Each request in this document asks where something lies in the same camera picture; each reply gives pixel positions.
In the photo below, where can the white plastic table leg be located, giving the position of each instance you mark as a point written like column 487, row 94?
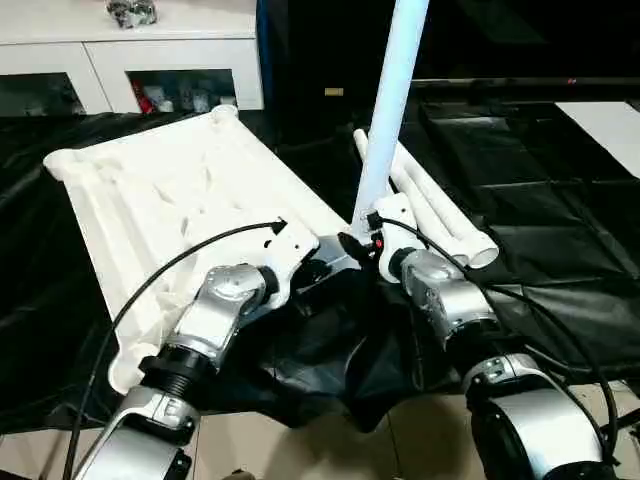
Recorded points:
column 392, row 110
column 450, row 210
column 425, row 205
column 362, row 155

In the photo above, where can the white plastic table top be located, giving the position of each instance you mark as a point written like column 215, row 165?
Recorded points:
column 160, row 200

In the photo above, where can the small yellow tag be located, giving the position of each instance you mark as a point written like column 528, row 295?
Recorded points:
column 334, row 92

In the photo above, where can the black plastic mat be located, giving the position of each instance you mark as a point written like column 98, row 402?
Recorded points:
column 560, row 230

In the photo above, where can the black bar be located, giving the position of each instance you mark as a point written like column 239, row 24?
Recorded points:
column 520, row 88

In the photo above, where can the red bottle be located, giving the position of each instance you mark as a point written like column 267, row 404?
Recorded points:
column 146, row 100

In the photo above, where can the black stand foot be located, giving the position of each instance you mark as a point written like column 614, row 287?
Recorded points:
column 622, row 420

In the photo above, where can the white cabinet with glass doors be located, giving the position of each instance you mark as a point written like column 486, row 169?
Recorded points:
column 100, row 55

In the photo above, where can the dark bundle on cabinet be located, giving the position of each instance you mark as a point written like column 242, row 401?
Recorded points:
column 132, row 12

